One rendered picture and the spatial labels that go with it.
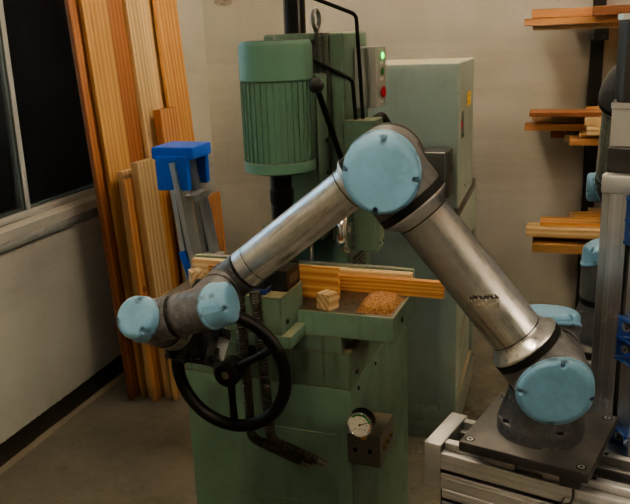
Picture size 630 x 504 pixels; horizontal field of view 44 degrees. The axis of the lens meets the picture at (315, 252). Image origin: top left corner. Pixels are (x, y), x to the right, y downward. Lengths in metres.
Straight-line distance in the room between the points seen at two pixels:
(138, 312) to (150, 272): 2.02
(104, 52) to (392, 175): 2.36
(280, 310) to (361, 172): 0.65
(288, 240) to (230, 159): 3.23
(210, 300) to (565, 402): 0.57
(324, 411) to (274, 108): 0.72
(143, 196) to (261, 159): 1.48
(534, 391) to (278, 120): 0.91
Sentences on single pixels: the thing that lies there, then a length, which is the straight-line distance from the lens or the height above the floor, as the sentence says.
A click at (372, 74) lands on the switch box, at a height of 1.41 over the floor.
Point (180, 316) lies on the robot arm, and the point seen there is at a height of 1.07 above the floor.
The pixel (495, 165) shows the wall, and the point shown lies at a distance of 4.19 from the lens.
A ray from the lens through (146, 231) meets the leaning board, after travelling 3.28.
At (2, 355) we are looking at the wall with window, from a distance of 3.10.
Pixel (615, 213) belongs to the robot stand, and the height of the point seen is 1.18.
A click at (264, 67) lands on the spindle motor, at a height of 1.45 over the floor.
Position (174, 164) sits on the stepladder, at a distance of 2.71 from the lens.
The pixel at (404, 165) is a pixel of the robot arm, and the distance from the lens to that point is 1.12.
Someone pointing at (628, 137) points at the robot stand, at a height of 1.32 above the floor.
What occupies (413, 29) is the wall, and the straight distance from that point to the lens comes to 4.19.
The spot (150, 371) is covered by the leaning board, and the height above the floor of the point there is 0.15.
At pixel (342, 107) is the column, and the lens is 2.03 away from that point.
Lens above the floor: 1.51
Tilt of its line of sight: 16 degrees down
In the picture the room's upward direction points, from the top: 2 degrees counter-clockwise
